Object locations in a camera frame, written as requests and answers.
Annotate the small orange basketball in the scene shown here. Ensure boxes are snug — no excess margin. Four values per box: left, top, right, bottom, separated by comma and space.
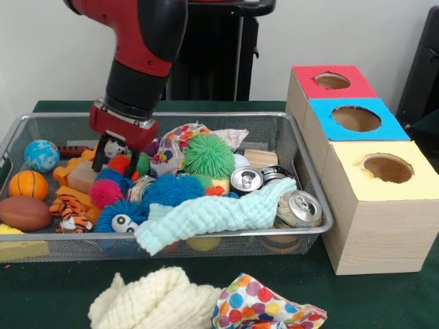
8, 170, 49, 202

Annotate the dark green table cloth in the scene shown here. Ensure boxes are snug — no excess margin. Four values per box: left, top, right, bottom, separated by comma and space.
410, 108, 439, 136
0, 99, 439, 329

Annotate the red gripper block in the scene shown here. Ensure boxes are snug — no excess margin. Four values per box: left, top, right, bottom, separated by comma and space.
88, 101, 161, 182

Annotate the blue fuzzy googly-eyed toy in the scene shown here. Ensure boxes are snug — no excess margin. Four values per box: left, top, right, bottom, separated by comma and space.
95, 200, 150, 234

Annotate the brown toy football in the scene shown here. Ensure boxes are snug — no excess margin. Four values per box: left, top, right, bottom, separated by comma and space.
0, 197, 53, 232

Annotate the orange striped tiger toy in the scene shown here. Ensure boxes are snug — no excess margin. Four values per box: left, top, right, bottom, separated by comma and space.
49, 195, 95, 234

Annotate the mint green knitted cloth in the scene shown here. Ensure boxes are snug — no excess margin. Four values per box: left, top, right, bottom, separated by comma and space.
134, 178, 298, 256

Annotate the blue spiky rubber ball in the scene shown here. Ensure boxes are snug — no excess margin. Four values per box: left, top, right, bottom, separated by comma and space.
143, 173, 206, 208

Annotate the green spiky rubber ball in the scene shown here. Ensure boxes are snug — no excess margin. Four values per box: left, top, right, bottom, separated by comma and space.
183, 134, 237, 178

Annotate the black panel stand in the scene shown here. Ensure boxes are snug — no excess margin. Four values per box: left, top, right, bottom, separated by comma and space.
396, 5, 439, 131

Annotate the blue globe ball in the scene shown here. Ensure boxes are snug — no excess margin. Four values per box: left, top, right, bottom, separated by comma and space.
24, 140, 60, 173

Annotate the multicoloured spiky caterpillar toy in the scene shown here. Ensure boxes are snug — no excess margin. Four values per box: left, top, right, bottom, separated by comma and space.
89, 154, 153, 210

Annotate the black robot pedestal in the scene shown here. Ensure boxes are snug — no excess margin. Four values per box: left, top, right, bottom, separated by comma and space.
168, 0, 276, 102

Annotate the crushed silver drink can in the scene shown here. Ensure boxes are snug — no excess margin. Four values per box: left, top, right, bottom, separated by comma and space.
273, 190, 324, 229

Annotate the shallow clear mesh bin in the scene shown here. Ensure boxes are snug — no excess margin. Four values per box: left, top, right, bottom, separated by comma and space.
0, 111, 335, 263

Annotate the cream knitted cloth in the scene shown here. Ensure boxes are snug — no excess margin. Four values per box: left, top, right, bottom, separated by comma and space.
88, 267, 224, 329

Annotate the wooden box with three holes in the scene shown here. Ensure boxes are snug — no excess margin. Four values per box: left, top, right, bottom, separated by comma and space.
285, 65, 439, 276

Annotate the colourful patterned cloth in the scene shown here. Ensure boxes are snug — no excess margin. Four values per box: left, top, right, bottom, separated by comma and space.
211, 274, 329, 329

